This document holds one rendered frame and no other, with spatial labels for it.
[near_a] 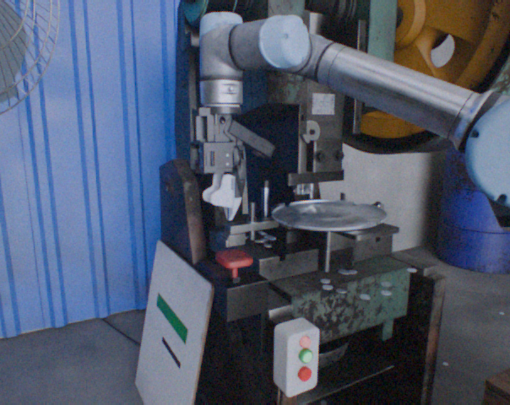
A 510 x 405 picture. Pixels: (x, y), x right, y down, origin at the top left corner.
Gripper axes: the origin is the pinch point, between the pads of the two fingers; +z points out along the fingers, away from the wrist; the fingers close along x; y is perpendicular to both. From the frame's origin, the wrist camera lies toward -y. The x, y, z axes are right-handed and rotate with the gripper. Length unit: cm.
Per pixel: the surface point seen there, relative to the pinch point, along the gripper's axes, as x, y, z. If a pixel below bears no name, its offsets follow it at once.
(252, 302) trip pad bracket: 3.2, -2.8, 18.1
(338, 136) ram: -14.4, -38.5, -13.8
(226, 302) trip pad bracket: 3.0, 2.9, 16.9
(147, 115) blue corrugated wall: -135, -18, -21
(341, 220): -3.4, -31.1, 6.1
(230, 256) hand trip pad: 0.9, 1.1, 8.5
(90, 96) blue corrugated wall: -133, 9, -29
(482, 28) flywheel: 3, -70, -41
